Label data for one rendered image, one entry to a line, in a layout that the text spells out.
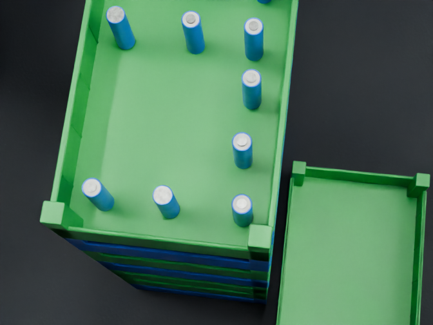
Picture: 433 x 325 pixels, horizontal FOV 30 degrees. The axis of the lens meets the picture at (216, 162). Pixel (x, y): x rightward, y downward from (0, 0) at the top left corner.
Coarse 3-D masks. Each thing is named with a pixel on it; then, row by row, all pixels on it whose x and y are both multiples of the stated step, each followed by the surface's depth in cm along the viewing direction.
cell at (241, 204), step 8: (232, 200) 70; (240, 200) 70; (248, 200) 70; (232, 208) 70; (240, 208) 70; (248, 208) 70; (240, 216) 71; (248, 216) 72; (240, 224) 75; (248, 224) 76
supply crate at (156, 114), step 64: (128, 0) 83; (192, 0) 82; (256, 0) 82; (128, 64) 81; (192, 64) 81; (256, 64) 80; (64, 128) 74; (128, 128) 79; (192, 128) 79; (256, 128) 78; (64, 192) 75; (128, 192) 78; (192, 192) 77; (256, 192) 77; (256, 256) 73
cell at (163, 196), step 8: (160, 192) 71; (168, 192) 71; (160, 200) 71; (168, 200) 70; (176, 200) 73; (160, 208) 72; (168, 208) 72; (176, 208) 74; (168, 216) 75; (176, 216) 76
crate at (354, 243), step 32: (320, 192) 125; (352, 192) 125; (384, 192) 125; (416, 192) 121; (288, 224) 119; (320, 224) 124; (352, 224) 124; (384, 224) 124; (416, 224) 122; (288, 256) 123; (320, 256) 123; (352, 256) 123; (384, 256) 122; (416, 256) 120; (288, 288) 122; (320, 288) 122; (352, 288) 121; (384, 288) 121; (416, 288) 117; (288, 320) 121; (320, 320) 120; (352, 320) 120; (384, 320) 120; (416, 320) 115
